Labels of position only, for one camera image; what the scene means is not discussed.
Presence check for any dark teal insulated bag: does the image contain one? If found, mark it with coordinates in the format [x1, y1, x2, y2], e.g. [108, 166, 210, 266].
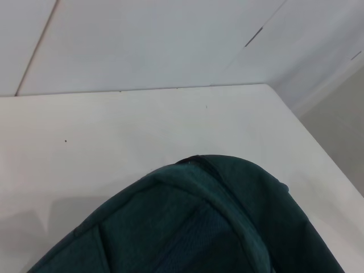
[27, 154, 345, 273]

